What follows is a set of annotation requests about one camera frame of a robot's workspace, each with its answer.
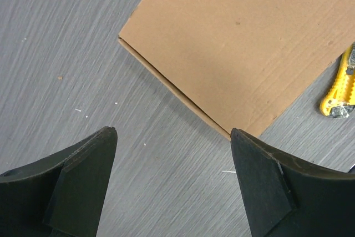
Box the yellow utility knife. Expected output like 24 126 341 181
319 43 354 119

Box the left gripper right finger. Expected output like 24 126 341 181
231 128 354 236

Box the brown cardboard express box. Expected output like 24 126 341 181
119 0 354 137

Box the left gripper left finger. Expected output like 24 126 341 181
1 127 118 236

